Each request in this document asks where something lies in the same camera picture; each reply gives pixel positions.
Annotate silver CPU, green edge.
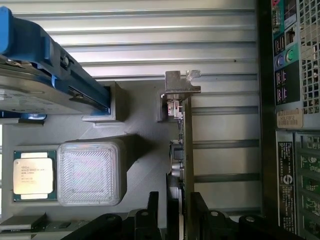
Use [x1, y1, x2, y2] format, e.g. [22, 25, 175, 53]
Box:
[13, 149, 57, 202]

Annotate hard disk, blue carrier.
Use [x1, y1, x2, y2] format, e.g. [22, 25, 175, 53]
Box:
[0, 5, 112, 126]

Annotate black PC case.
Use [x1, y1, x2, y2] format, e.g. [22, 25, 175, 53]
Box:
[256, 0, 320, 240]

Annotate green graphics card, metal bracket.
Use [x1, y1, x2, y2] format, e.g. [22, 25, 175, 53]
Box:
[163, 69, 202, 240]

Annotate grey printed parts rack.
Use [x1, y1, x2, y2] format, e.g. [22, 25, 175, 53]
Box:
[0, 80, 191, 240]

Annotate beige barcode sticker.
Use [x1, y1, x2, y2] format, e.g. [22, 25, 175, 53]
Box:
[275, 108, 305, 130]

